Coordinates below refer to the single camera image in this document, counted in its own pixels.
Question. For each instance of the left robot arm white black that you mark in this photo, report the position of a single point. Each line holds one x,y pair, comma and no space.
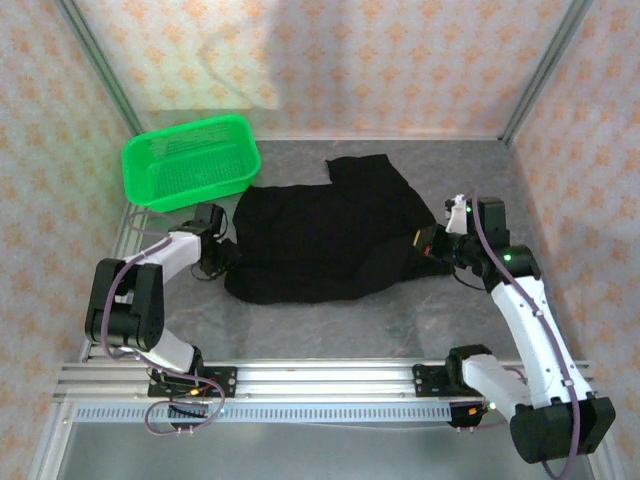
180,250

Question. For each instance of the green plastic basket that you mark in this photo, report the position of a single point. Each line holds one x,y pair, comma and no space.
137,175

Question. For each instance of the black t-shirt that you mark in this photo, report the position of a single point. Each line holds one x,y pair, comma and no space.
325,235

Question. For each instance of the aluminium frame post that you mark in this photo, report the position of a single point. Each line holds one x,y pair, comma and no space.
552,60
98,60

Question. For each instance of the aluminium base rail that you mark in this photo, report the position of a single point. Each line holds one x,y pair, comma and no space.
325,380

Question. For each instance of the aluminium lower frame rail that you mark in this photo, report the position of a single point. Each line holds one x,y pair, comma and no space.
602,472
50,445

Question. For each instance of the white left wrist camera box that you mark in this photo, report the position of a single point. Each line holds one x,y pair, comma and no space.
456,217

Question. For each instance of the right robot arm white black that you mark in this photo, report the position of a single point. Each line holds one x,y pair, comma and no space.
520,320

